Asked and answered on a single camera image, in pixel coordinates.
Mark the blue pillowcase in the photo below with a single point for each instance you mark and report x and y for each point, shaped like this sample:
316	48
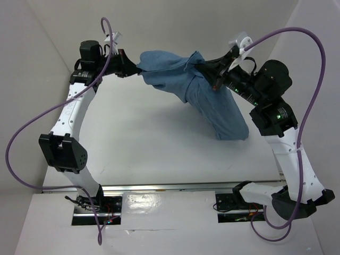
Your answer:
174	74

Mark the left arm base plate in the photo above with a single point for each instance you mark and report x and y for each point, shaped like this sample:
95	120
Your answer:
111	202

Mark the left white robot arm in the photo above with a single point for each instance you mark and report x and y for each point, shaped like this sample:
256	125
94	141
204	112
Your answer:
61	146

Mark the aluminium rail front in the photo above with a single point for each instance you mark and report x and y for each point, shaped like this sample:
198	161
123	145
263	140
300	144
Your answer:
216	186

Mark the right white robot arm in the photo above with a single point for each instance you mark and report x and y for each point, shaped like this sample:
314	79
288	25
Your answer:
276	122

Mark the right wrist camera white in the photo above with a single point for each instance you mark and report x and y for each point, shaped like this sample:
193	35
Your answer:
241	41

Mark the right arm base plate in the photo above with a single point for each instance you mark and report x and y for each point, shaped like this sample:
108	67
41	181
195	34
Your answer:
226	202

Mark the aluminium rail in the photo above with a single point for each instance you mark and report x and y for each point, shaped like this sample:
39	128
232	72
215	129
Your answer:
280	159
216	186

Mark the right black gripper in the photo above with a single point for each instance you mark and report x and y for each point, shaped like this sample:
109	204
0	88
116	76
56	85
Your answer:
212	72

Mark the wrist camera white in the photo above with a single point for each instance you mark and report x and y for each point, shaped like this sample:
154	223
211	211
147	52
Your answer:
111	42
241	41

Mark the aluminium rail right side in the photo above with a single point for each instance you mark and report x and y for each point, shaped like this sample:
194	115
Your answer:
280	159

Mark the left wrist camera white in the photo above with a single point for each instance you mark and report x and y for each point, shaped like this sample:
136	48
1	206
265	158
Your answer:
111	42

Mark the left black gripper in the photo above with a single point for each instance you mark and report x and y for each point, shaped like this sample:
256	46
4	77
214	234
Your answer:
126	67

